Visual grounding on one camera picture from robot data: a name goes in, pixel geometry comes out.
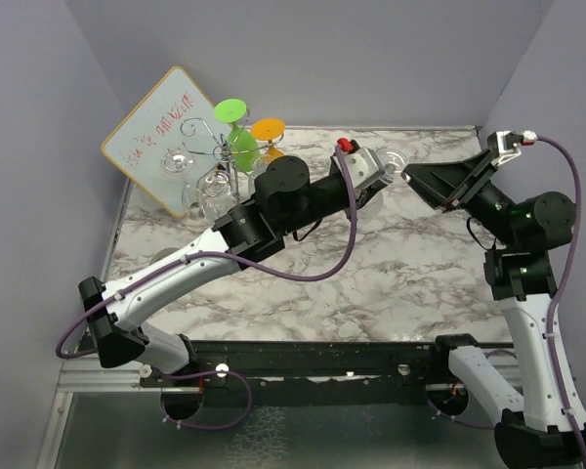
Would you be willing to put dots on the yellow framed whiteboard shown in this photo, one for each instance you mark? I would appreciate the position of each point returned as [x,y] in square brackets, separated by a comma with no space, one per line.
[137,145]

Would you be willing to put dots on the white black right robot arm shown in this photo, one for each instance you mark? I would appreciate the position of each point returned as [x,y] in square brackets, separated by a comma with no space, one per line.
[544,423]

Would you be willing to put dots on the green plastic wine glass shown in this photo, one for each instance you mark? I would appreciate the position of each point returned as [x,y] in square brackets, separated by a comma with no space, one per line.
[243,146]

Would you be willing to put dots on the clear tape roll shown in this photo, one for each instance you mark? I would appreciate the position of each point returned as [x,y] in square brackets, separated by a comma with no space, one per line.
[162,254]

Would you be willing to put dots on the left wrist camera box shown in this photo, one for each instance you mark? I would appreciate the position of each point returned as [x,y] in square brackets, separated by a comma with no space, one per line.
[363,165]

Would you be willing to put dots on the chrome wine glass rack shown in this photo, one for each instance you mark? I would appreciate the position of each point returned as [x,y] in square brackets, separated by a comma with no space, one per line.
[217,157]

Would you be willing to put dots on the black metal base rail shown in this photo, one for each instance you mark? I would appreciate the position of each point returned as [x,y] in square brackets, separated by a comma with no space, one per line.
[290,374]

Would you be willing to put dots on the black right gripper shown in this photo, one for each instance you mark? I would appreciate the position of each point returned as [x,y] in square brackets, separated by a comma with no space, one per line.
[450,185]

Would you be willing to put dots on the clear wine glass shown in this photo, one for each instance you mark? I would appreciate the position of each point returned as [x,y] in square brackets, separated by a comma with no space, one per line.
[394,161]
[215,194]
[179,171]
[259,166]

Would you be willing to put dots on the orange plastic wine glass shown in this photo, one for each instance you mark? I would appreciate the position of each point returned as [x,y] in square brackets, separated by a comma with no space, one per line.
[269,131]

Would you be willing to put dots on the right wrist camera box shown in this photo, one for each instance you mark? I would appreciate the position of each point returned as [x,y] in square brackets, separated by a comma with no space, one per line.
[506,145]

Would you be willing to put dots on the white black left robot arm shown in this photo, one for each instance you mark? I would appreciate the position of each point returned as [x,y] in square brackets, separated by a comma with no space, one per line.
[285,200]

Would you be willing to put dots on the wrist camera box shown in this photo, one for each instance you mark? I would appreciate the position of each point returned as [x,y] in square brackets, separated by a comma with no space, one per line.
[506,145]
[363,165]

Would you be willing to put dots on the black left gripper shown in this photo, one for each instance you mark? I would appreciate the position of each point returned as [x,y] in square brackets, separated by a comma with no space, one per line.
[363,194]

